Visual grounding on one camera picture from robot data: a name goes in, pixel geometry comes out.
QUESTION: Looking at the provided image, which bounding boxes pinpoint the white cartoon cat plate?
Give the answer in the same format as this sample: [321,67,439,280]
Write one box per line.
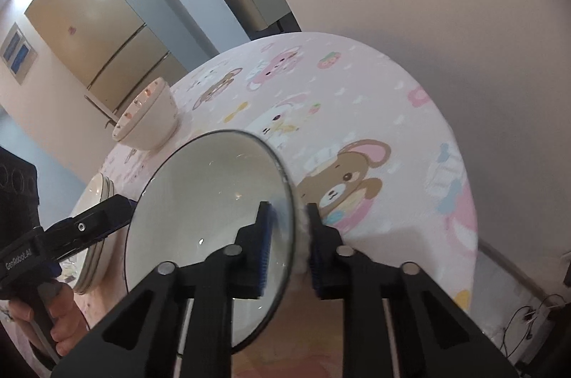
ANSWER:
[69,172,116,295]

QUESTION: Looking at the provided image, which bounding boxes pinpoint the pink rimmed white bowl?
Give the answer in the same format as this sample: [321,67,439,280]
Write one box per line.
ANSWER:
[112,77,178,151]

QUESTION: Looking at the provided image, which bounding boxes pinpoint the person's left hand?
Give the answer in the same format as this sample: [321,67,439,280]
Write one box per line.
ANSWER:
[7,283,90,357]

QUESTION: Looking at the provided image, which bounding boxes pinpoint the beige refrigerator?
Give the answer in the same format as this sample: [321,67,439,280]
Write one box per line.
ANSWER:
[25,0,187,114]

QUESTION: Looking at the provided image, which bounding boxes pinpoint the pink cartoon tablecloth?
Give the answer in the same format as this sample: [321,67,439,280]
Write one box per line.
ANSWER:
[0,31,479,378]

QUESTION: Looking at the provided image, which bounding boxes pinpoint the black floor cables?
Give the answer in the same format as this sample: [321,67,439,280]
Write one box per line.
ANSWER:
[499,292,568,361]

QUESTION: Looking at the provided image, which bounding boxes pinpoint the framed blue wall picture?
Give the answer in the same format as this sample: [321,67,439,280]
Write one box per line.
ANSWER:
[1,23,37,84]

